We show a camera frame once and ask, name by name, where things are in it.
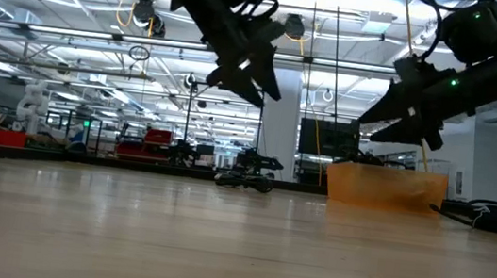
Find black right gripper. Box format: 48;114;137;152
355;29;497;159

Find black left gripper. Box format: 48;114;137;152
158;0;294;110

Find white building pillar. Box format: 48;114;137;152
255;67;308;184

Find orange translucent plastic bin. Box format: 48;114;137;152
322;159;450;216

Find black vertical stand pole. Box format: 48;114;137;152
178;78;198;161

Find black monitor screen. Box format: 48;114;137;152
296;116;363;162

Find red tool cart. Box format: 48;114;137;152
114;123;175;165

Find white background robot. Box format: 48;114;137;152
13;77;53;137

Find red storage box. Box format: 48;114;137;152
0;128;28;150

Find ceiling cable reel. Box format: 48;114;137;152
128;0;171;39

